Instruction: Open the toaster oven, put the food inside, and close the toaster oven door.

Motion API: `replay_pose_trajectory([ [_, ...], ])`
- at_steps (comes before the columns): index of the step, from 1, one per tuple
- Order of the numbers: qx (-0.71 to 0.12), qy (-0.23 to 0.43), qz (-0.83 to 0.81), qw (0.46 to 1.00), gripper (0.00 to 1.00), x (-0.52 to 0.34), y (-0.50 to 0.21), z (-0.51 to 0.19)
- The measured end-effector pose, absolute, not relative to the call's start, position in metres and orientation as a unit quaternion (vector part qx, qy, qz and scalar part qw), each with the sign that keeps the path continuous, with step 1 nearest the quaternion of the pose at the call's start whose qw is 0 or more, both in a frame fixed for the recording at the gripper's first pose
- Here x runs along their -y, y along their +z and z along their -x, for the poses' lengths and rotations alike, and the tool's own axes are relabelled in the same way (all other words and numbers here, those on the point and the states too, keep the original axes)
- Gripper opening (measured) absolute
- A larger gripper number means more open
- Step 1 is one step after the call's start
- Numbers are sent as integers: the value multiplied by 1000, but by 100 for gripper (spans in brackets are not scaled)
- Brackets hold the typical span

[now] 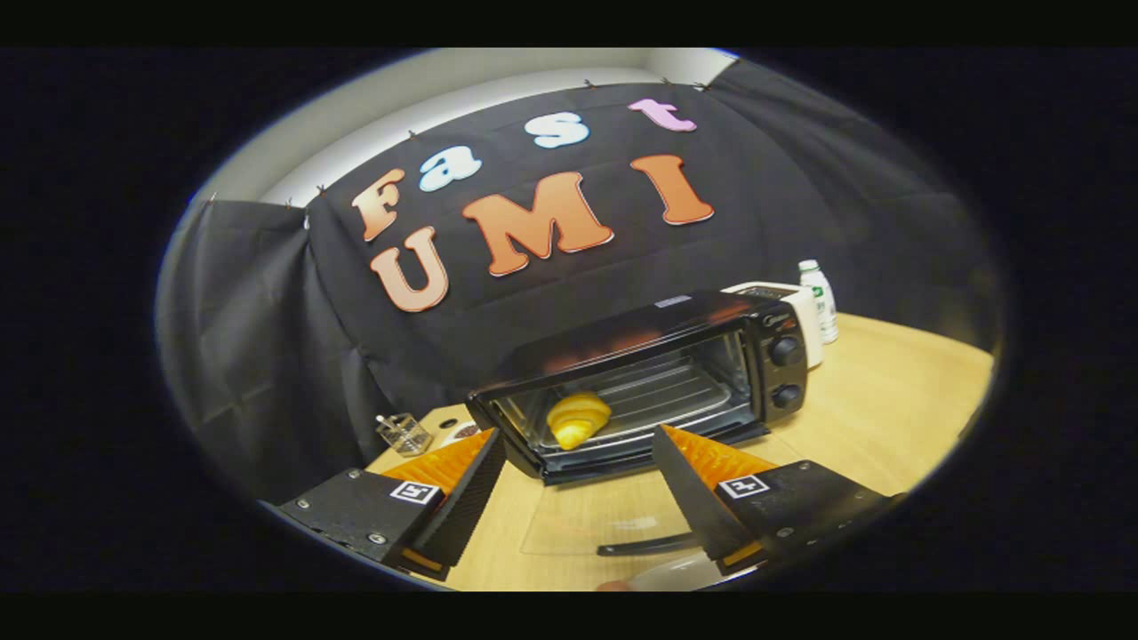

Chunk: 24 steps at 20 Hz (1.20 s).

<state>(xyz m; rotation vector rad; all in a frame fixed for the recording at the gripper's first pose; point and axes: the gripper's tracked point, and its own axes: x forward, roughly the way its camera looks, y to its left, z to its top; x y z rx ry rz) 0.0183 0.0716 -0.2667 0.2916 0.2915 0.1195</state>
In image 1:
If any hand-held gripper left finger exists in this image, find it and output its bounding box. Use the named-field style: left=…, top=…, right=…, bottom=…
left=277, top=428, right=506, bottom=581

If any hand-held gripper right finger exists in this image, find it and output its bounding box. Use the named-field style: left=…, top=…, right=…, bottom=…
left=652, top=424, right=894, bottom=576

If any yellow croissant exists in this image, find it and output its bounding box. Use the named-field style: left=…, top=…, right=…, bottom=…
left=546, top=392, right=613, bottom=452

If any black toaster oven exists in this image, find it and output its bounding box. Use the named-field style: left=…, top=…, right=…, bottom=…
left=465, top=289, right=810, bottom=558

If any white bread toaster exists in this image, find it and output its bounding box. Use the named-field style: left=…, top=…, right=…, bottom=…
left=722, top=281, right=824, bottom=370

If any white plate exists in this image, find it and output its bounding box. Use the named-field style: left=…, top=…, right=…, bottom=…
left=627, top=553, right=725, bottom=592

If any white drink bottle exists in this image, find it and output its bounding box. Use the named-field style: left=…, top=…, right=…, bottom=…
left=797, top=259, right=839, bottom=345

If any black backdrop cloth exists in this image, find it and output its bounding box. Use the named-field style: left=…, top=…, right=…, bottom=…
left=156, top=58, right=1001, bottom=508

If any metal wire holder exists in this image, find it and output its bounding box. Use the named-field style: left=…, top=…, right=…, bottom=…
left=375, top=412, right=434, bottom=458

